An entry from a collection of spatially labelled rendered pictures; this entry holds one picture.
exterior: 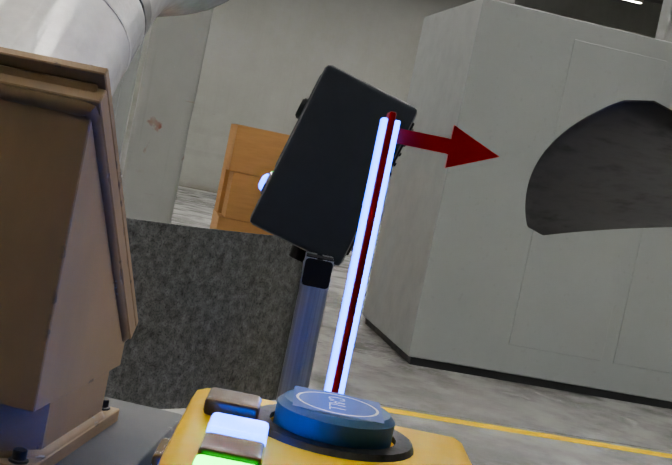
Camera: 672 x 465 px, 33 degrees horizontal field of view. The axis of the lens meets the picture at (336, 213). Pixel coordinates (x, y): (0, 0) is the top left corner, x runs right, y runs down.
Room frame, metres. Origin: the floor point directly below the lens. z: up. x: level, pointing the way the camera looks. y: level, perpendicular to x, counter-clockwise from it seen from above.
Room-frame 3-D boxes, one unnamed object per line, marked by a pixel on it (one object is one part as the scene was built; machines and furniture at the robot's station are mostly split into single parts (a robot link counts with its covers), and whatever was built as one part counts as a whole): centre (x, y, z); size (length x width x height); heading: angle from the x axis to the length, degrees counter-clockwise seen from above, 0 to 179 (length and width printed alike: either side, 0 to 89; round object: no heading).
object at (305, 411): (0.37, -0.01, 1.08); 0.04 x 0.04 x 0.02
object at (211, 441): (0.31, 0.02, 1.08); 0.02 x 0.02 x 0.01; 1
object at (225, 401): (0.37, 0.02, 1.08); 0.02 x 0.02 x 0.01; 1
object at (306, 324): (1.15, 0.01, 0.96); 0.03 x 0.03 x 0.20; 1
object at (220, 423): (0.33, 0.02, 1.08); 0.02 x 0.02 x 0.01; 1
